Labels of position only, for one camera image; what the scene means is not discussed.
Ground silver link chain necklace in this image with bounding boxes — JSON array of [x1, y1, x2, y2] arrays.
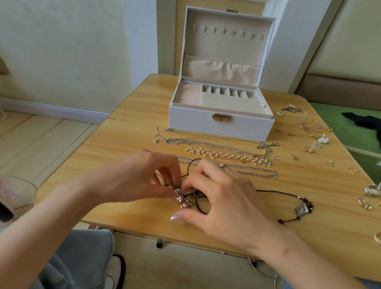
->
[[177, 157, 280, 179]]

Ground person's white shoe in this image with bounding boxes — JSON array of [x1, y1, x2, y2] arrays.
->
[[103, 255, 123, 289]]

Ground white jewelry box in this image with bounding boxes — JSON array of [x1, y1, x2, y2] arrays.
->
[[167, 5, 285, 143]]

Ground thin silver chain necklace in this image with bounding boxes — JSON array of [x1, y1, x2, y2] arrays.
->
[[152, 125, 281, 154]]

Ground person's right hand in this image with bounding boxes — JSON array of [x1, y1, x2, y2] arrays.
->
[[167, 155, 288, 256]]

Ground small earrings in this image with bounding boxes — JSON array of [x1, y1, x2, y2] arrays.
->
[[265, 103, 381, 247]]

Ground person's left forearm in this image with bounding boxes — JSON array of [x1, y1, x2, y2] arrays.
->
[[0, 170, 110, 289]]

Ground person's left hand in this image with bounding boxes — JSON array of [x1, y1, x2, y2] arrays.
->
[[84, 144, 185, 212]]

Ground beige padded wall panel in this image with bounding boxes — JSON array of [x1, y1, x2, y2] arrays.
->
[[295, 0, 381, 112]]

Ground person's right forearm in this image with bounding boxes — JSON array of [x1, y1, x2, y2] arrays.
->
[[258, 224, 381, 289]]

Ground black strap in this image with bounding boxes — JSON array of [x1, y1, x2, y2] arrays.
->
[[110, 254, 127, 289]]

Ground tangle of necklaces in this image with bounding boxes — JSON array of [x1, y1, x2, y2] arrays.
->
[[166, 156, 213, 215]]

